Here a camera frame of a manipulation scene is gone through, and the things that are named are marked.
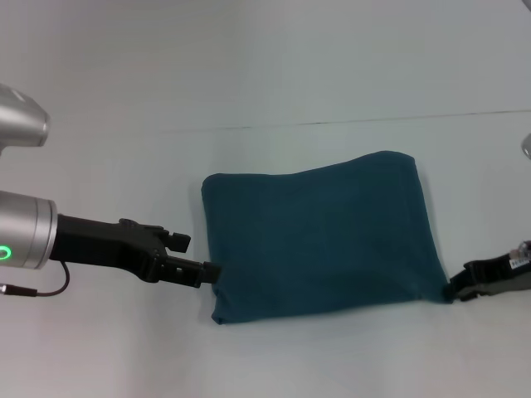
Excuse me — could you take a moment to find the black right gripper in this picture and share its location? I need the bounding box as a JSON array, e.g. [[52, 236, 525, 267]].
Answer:
[[445, 252, 531, 303]]

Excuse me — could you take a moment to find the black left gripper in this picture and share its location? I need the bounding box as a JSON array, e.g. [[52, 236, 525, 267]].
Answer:
[[48, 212, 223, 290]]

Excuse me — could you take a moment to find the blue t-shirt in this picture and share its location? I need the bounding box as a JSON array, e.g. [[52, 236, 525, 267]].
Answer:
[[200, 150, 455, 327]]

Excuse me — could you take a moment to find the dark left arm cable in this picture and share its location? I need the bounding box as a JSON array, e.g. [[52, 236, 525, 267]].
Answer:
[[0, 260, 71, 299]]

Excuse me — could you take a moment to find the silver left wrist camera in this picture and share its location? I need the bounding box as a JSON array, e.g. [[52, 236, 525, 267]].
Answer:
[[0, 83, 52, 148]]

